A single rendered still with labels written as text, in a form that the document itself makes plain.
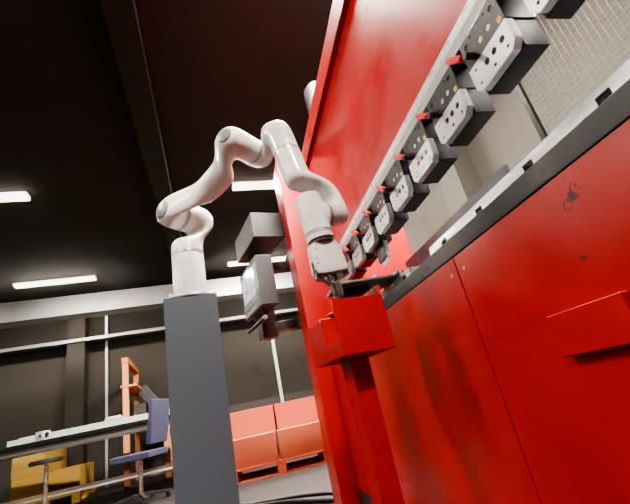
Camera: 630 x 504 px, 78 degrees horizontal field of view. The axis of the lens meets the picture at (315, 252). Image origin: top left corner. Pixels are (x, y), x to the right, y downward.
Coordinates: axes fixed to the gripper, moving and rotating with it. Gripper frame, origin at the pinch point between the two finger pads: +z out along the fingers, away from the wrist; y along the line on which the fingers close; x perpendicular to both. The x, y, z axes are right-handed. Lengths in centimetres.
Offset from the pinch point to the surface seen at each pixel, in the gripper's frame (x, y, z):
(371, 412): -2.3, 0.6, 33.3
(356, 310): 4.7, -1.2, 7.6
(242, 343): -732, -114, -113
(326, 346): -4.5, 6.5, 13.7
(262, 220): -149, -34, -101
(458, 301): 20.6, -20.8, 14.2
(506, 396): 25.9, -17.7, 37.1
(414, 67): 25, -39, -60
